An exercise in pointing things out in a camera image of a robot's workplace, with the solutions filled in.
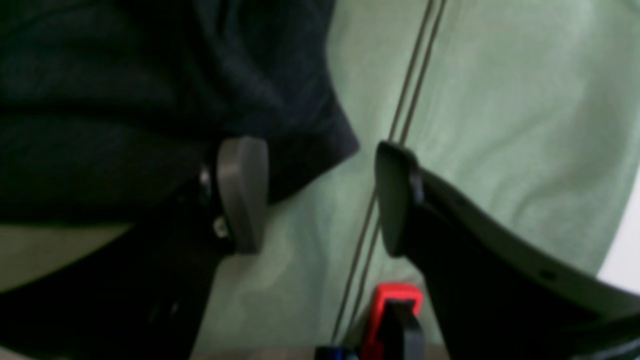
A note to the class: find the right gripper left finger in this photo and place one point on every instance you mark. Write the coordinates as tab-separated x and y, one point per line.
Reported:
143	296

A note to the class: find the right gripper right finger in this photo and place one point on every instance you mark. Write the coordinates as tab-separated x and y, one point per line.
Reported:
495	297

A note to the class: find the black t-shirt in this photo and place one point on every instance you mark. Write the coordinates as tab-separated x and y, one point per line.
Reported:
109	106

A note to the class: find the left red black clamp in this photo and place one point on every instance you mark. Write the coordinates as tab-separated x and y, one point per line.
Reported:
393	331

